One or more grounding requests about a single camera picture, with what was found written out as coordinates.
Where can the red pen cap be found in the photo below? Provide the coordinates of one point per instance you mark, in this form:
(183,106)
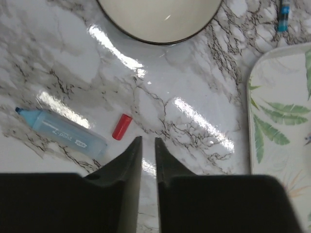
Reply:
(121,127)

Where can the teal bowl white inside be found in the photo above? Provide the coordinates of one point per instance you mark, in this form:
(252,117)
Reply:
(160,22)

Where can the floral serving tray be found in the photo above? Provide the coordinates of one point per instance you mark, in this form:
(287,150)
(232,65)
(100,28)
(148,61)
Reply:
(279,118)

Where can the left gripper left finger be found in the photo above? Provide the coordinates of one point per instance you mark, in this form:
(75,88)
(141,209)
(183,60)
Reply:
(105,201)

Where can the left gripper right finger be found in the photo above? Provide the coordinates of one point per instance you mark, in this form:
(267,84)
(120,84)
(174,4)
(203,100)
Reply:
(191,203)

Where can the light blue highlighter body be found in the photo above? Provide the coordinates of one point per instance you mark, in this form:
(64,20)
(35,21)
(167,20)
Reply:
(65,132)

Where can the transparent blue pen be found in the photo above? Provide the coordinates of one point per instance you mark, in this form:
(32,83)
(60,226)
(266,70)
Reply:
(283,15)

